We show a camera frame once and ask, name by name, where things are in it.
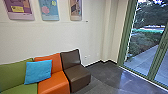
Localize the orange sofa seat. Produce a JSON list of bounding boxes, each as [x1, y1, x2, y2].
[[34, 53, 71, 94]]

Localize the low green ground shrubs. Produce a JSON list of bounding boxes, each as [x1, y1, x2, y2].
[[128, 30, 164, 59]]

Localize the green sofa seat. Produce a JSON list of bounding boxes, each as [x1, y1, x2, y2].
[[0, 58, 39, 94]]

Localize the cyan square pillow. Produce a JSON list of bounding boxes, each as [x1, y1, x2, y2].
[[23, 59, 54, 85]]

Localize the wall poster with cyan print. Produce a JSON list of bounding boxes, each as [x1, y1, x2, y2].
[[37, 0, 61, 22]]

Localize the wall poster with beige print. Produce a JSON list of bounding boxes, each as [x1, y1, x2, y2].
[[69, 0, 83, 22]]

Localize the white double wall outlet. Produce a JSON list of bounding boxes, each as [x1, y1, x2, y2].
[[83, 54, 92, 60]]

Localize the green framed glass door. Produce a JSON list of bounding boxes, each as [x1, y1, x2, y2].
[[117, 0, 168, 91]]

